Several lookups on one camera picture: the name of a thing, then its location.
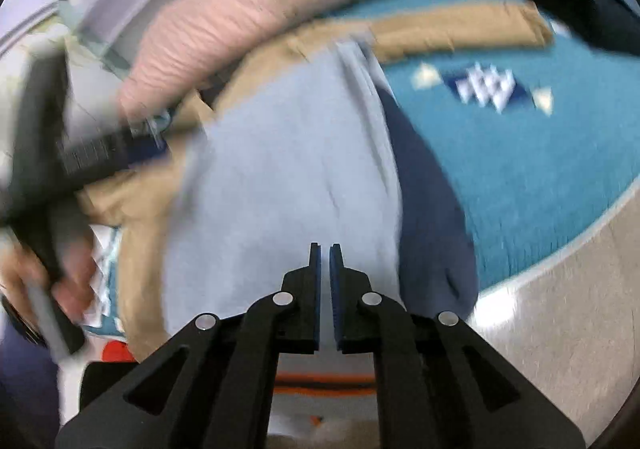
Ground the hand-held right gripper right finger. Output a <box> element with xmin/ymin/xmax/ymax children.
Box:
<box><xmin>329</xmin><ymin>243</ymin><xmax>586</xmax><ymax>449</ymax></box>

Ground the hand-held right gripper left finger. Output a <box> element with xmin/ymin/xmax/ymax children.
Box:
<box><xmin>55</xmin><ymin>243</ymin><xmax>322</xmax><ymax>449</ymax></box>

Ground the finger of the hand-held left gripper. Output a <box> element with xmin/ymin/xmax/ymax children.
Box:
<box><xmin>117</xmin><ymin>116</ymin><xmax>173</xmax><ymax>172</ymax></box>

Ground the person's left hand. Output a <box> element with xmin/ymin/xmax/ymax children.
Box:
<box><xmin>0</xmin><ymin>209</ymin><xmax>103</xmax><ymax>330</ymax></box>

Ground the teal quilted bedspread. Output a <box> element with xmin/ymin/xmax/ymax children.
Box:
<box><xmin>80</xmin><ymin>0</ymin><xmax>640</xmax><ymax>330</ymax></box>

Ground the folded dark navy garment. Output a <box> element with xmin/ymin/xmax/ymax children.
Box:
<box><xmin>525</xmin><ymin>0</ymin><xmax>640</xmax><ymax>57</ymax></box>

